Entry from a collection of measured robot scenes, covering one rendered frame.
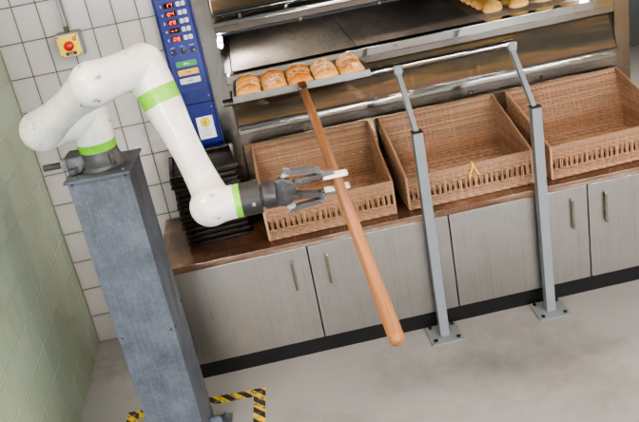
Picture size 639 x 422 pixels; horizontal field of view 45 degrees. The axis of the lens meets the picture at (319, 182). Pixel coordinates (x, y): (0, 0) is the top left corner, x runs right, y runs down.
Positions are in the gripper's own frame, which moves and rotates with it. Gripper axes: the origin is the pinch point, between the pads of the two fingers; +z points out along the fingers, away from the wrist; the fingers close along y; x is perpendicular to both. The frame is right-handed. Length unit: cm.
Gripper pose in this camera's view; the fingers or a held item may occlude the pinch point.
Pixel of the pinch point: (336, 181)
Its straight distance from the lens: 211.1
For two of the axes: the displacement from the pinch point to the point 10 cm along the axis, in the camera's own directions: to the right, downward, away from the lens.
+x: 1.2, 3.7, -9.2
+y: 1.6, 9.1, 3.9
